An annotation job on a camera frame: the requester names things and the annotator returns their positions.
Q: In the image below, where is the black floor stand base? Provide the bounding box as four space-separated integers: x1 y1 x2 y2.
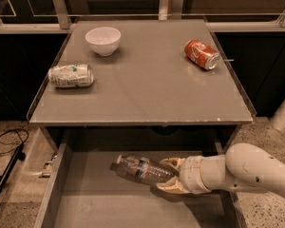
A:
0 143 26 194

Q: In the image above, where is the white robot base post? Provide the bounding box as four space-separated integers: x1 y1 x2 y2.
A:
270 99 285 131

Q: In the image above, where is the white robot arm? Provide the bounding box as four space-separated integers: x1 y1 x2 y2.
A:
156 143 285 199

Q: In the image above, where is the grey cabinet with top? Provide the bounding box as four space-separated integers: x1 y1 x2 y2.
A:
26 18 257 154

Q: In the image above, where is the red cola can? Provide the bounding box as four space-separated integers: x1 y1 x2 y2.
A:
184 40 220 70

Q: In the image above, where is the white green soda can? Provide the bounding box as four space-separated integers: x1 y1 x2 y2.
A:
47 64 94 88

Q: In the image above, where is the horizontal metal rail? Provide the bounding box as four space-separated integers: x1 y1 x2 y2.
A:
0 22 285 34

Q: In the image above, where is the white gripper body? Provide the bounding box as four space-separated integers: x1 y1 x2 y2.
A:
179 156 211 195

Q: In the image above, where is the left metal bracket post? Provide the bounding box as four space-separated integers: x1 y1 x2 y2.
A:
52 0 71 29

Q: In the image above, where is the open grey top drawer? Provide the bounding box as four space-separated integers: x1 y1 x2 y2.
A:
32 141 247 228

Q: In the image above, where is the clear plastic water bottle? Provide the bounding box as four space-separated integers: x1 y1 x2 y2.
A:
110 154 179 187

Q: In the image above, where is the middle metal bracket post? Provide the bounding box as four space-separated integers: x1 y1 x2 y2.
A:
158 0 184 21

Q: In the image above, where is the drawer slide metal hardware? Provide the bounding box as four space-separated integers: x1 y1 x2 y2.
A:
40 154 57 178

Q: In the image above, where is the metal bracket post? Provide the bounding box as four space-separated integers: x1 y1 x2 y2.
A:
52 0 71 29
158 0 184 21

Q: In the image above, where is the white ceramic bowl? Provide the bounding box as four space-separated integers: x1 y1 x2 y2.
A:
85 27 122 56

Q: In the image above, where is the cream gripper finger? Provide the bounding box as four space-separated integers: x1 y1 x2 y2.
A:
160 157 184 175
156 177 189 195

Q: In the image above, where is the black cable on floor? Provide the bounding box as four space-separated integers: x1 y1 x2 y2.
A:
0 128 29 158

